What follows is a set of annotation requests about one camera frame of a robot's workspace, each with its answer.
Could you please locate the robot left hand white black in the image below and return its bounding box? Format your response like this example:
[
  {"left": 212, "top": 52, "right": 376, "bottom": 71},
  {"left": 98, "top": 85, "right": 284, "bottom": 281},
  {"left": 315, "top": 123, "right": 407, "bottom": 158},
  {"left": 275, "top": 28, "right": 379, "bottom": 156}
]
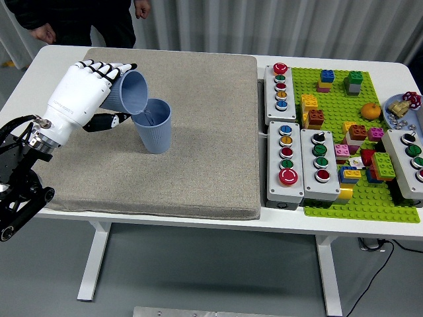
[{"left": 42, "top": 59, "right": 138, "bottom": 147}]

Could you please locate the person's left hand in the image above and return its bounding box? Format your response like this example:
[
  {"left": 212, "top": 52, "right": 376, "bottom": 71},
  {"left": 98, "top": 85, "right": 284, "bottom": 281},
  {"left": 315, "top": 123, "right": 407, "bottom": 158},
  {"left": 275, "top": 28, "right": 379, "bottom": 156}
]
[{"left": 134, "top": 0, "right": 153, "bottom": 20}]

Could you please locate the person's right hand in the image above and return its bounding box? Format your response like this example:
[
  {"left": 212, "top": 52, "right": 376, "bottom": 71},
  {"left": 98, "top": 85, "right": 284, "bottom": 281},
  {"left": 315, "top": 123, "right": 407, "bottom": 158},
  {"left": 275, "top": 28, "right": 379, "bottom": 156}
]
[{"left": 29, "top": 23, "right": 57, "bottom": 44}]

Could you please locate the blue ribbed plastic cup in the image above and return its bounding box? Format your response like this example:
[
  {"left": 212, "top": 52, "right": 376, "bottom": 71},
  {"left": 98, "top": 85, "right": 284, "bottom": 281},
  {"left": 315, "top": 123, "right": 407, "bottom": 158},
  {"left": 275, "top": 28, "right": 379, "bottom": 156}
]
[
  {"left": 131, "top": 98, "right": 173, "bottom": 155},
  {"left": 98, "top": 69, "right": 150, "bottom": 116}
]

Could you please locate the person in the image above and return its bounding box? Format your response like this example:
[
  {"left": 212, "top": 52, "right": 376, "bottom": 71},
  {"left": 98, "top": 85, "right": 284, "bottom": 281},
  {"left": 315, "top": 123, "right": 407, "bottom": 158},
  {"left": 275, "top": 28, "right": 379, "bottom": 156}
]
[{"left": 6, "top": 0, "right": 153, "bottom": 48}]

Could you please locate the white pleated curtain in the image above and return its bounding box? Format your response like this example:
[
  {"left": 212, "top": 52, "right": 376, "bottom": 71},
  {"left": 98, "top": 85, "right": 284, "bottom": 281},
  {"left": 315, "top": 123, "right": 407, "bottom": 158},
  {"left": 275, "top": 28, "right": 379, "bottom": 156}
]
[{"left": 0, "top": 0, "right": 423, "bottom": 67}]

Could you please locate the grey-brown fabric mat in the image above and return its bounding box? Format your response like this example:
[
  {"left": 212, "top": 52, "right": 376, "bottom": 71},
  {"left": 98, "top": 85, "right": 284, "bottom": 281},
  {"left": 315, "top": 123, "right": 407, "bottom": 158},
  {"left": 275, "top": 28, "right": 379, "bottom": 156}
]
[{"left": 32, "top": 48, "right": 262, "bottom": 221}]

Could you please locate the grey five-button control box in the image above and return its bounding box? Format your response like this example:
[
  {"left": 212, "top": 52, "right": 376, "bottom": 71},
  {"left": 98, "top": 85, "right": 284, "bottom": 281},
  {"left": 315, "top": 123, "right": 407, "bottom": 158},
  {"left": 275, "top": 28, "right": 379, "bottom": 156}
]
[
  {"left": 263, "top": 62, "right": 297, "bottom": 126},
  {"left": 266, "top": 120, "right": 305, "bottom": 211}
]

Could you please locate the white table leg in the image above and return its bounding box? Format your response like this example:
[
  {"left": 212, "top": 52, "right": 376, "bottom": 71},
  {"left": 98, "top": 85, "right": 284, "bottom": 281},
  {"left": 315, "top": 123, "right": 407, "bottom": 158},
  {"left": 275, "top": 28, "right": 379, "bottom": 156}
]
[
  {"left": 314, "top": 234, "right": 344, "bottom": 316},
  {"left": 76, "top": 221, "right": 113, "bottom": 302}
]

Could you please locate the brown building block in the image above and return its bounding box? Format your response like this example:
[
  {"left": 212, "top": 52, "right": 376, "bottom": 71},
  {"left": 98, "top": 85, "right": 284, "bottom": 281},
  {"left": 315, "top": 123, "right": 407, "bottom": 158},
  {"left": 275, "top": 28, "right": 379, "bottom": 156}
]
[
  {"left": 307, "top": 108, "right": 325, "bottom": 129},
  {"left": 348, "top": 124, "right": 368, "bottom": 141}
]

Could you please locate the green studded baseplate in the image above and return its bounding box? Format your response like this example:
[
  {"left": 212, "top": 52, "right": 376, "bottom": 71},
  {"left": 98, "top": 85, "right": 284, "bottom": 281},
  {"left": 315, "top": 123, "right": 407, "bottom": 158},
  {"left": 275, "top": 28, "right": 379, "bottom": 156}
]
[{"left": 290, "top": 67, "right": 420, "bottom": 224}]

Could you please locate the grey building block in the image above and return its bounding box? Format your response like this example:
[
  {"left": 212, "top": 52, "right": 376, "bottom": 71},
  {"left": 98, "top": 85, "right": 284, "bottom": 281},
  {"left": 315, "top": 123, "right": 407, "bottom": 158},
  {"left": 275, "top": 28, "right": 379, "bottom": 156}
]
[{"left": 343, "top": 77, "right": 361, "bottom": 97}]

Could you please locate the grey four-button control box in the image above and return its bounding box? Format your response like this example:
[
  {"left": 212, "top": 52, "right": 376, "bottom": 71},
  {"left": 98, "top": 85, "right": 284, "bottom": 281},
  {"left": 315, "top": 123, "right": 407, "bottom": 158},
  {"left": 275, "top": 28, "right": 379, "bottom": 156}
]
[
  {"left": 299, "top": 128, "right": 341, "bottom": 202},
  {"left": 381, "top": 129, "right": 423, "bottom": 201}
]

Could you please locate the orange fruit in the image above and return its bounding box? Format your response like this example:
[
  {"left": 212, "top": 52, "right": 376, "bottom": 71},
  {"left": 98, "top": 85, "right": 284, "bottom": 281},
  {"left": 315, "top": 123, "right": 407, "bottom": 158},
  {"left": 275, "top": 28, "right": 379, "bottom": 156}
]
[{"left": 360, "top": 102, "right": 383, "bottom": 120}]

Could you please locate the magenta building block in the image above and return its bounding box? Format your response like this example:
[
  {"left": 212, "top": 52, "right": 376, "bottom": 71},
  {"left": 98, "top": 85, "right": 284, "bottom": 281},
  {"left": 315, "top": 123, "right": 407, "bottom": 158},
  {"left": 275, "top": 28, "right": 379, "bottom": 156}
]
[{"left": 367, "top": 127, "right": 385, "bottom": 142}]

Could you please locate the red building block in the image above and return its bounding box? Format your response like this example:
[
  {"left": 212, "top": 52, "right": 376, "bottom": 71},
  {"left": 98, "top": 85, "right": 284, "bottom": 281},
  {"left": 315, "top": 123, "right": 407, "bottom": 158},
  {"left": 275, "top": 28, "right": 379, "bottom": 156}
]
[{"left": 360, "top": 149, "right": 377, "bottom": 168}]

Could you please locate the brass valve red handwheel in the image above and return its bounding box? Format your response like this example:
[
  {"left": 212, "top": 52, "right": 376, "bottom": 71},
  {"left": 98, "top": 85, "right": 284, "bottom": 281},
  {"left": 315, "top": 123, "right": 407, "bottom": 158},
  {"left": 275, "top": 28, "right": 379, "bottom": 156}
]
[{"left": 387, "top": 91, "right": 422, "bottom": 118}]

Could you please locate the large green building block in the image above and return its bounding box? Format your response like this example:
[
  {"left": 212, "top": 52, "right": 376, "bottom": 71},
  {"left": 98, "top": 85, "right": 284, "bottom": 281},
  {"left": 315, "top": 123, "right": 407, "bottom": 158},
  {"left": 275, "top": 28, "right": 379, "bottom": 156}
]
[{"left": 371, "top": 152, "right": 396, "bottom": 181}]

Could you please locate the blue plate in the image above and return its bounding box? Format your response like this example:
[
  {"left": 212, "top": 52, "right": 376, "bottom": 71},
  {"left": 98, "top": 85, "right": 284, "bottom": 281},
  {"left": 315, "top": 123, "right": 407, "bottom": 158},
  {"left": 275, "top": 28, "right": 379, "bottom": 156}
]
[{"left": 383, "top": 94, "right": 423, "bottom": 131}]

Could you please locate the black power cable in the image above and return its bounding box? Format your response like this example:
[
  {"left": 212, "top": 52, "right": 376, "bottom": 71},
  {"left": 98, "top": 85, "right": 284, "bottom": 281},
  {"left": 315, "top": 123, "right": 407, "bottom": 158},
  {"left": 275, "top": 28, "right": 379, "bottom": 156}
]
[{"left": 343, "top": 239, "right": 423, "bottom": 316}]

